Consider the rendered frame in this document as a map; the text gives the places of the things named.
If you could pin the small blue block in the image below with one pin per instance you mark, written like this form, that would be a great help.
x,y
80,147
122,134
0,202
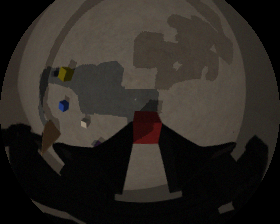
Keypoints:
x,y
63,105

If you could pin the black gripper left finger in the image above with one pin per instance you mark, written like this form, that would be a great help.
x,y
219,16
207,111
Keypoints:
x,y
109,160

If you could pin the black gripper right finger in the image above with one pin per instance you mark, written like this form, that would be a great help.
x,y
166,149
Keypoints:
x,y
183,160

